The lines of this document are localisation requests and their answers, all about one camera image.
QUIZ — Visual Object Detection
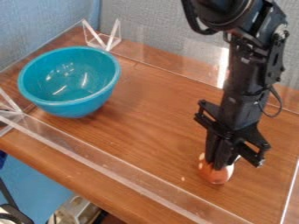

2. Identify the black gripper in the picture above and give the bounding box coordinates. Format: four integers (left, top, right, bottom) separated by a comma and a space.
194, 88, 272, 171

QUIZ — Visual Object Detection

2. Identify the brown and white mushroom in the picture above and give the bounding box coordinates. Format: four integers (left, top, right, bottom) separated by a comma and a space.
199, 153, 236, 185

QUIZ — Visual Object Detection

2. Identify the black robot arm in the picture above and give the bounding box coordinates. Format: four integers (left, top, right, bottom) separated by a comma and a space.
182, 0, 290, 171

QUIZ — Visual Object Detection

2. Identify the blue bowl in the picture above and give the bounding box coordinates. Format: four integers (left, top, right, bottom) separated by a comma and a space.
18, 45, 122, 118

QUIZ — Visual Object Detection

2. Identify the clear acrylic front barrier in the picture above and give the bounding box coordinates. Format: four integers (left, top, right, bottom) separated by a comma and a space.
0, 88, 252, 224

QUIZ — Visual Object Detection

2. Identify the clear acrylic barrier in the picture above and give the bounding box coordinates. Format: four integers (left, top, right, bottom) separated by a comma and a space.
98, 17, 299, 115
0, 88, 252, 224

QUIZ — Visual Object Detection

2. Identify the clear acrylic back barrier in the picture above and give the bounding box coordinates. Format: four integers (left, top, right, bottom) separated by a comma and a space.
98, 17, 299, 115

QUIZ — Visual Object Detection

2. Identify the white object under table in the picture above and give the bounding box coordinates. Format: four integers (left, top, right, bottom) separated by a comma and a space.
47, 195, 101, 224

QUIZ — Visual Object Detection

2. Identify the black stand leg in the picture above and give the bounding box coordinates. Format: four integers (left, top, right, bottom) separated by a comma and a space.
0, 178, 35, 224

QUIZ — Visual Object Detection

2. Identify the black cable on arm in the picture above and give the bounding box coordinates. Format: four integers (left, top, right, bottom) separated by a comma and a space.
257, 86, 285, 119

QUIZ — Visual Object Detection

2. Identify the clear acrylic corner bracket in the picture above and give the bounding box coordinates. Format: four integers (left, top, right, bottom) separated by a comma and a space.
82, 19, 122, 52

